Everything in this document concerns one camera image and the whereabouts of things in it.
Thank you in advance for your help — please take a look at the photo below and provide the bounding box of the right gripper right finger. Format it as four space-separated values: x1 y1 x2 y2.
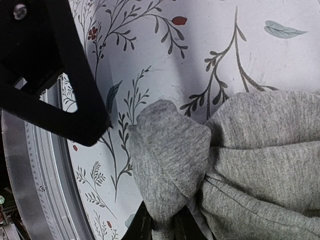
174 209 203 240

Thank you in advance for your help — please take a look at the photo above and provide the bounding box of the front aluminium rail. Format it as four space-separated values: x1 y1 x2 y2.
0 72 96 240

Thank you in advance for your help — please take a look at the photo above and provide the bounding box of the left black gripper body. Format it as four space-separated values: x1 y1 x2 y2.
0 0 64 95

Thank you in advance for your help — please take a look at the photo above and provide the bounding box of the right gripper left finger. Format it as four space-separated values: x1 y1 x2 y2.
123 201 152 240

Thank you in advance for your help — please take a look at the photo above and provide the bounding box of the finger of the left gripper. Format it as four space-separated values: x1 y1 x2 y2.
0 0 112 147

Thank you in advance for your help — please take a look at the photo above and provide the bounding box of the grey boxer briefs white trim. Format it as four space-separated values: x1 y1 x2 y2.
128 91 320 240

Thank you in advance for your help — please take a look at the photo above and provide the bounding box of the floral tablecloth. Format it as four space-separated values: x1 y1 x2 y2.
67 0 320 240

